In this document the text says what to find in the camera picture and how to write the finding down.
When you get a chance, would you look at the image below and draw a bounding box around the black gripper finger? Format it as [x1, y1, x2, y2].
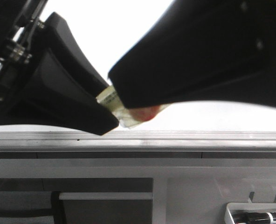
[108, 0, 276, 108]

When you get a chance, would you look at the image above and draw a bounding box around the black marker in tray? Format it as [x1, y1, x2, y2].
[232, 212, 276, 224]

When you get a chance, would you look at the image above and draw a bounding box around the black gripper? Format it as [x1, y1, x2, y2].
[0, 0, 118, 135]

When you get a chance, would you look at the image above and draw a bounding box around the white marker tray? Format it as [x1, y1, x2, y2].
[224, 202, 276, 224]

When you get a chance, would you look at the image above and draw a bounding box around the white whiteboard marker with tape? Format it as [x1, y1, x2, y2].
[96, 85, 170, 128]

